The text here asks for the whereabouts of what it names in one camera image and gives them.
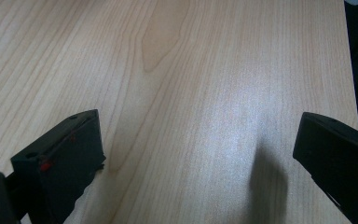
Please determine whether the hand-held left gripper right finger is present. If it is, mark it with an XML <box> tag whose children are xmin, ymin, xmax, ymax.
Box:
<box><xmin>292</xmin><ymin>111</ymin><xmax>358</xmax><ymax>224</ymax></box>

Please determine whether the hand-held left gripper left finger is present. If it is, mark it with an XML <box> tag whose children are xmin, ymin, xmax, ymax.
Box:
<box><xmin>10</xmin><ymin>108</ymin><xmax>107</xmax><ymax>224</ymax></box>

